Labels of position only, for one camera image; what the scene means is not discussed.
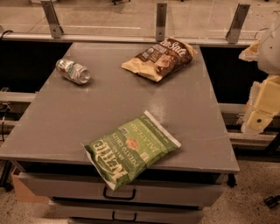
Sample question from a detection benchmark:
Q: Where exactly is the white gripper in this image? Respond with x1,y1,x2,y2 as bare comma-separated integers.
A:
239,40,280,135

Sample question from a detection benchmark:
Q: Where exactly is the brown chip bag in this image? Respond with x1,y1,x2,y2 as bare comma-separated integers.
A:
122,38,198,82

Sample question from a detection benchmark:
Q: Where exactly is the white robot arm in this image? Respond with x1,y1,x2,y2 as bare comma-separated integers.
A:
239,17,280,135

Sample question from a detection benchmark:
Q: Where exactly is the green Kettle chip bag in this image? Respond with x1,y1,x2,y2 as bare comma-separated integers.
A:
84,111,181,191

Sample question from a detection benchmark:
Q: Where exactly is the upper grey drawer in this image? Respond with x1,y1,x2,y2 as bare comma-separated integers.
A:
18,172,222,207

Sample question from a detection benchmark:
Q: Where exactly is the grey drawer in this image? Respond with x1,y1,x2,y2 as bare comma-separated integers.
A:
18,172,222,207
50,201,203,224

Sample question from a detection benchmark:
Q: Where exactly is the crushed clear plastic bottle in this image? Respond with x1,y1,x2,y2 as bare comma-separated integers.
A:
56,59,90,85

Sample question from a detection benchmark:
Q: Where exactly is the lower grey drawer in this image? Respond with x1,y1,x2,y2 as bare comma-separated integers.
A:
50,201,203,224

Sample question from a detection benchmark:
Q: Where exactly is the right metal rail bracket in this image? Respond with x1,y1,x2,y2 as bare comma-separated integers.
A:
226,3,250,44

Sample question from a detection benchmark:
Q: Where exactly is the metal rail bracket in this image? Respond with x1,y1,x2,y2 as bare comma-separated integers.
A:
156,3,167,42
41,0,64,39
226,3,250,44

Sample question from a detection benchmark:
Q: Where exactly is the middle metal rail bracket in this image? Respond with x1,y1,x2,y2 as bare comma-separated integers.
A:
156,3,167,42

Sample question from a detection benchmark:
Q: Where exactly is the left metal rail bracket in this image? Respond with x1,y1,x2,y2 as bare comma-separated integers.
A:
41,0,64,39

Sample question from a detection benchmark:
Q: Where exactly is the horizontal metal rail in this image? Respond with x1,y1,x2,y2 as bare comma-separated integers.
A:
2,32,255,47

